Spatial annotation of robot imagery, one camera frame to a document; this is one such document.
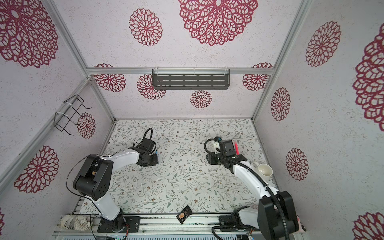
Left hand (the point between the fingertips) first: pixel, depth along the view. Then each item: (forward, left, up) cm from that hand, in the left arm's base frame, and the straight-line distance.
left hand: (154, 164), depth 96 cm
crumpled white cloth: (-33, +32, +5) cm, 46 cm away
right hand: (-1, -35, +13) cm, 37 cm away
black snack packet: (-31, -19, +3) cm, 36 cm away
